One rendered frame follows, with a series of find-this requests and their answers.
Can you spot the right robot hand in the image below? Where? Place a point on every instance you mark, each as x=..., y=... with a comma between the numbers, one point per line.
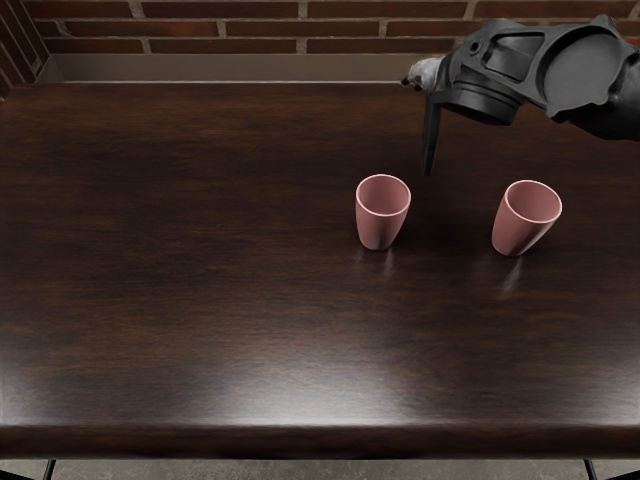
x=430, y=135

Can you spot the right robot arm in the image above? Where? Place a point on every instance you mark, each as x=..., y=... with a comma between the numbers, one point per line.
x=550, y=70

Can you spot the pink cup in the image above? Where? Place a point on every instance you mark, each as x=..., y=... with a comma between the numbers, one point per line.
x=379, y=220
x=520, y=220

